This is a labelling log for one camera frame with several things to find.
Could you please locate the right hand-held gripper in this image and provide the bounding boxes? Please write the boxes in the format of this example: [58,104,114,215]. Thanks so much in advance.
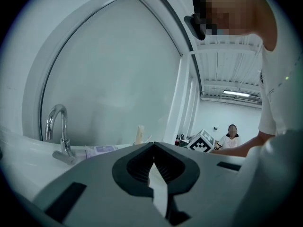
[187,128,216,154]

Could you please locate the black head-mounted camera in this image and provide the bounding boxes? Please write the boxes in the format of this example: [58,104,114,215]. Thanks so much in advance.
[184,13,207,41]

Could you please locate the ceiling strip light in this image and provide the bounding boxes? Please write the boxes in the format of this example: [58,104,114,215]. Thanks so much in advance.
[222,90,251,96]

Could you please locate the chrome faucet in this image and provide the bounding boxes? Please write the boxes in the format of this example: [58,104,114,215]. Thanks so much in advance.
[44,104,78,166]

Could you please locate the person's right forearm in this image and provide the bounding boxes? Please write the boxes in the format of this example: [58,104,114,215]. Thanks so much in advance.
[210,131,276,158]

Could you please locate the white-framed frosted window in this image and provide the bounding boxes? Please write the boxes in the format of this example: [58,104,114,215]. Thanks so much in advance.
[22,0,205,149]

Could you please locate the person's head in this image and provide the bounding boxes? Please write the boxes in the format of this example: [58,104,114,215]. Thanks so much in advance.
[192,0,278,52]

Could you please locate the beige upright tube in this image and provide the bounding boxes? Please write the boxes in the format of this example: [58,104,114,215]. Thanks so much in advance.
[135,124,145,146]

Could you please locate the white sink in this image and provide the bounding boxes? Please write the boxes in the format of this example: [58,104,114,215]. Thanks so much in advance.
[0,125,134,201]

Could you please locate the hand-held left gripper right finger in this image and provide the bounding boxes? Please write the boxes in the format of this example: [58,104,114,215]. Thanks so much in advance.
[153,142,247,227]

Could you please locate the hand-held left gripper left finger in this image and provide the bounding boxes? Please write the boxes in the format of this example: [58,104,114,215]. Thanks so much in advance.
[33,142,171,227]

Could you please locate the purple-labelled bar of soap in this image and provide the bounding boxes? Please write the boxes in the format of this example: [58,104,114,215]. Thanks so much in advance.
[85,145,118,159]

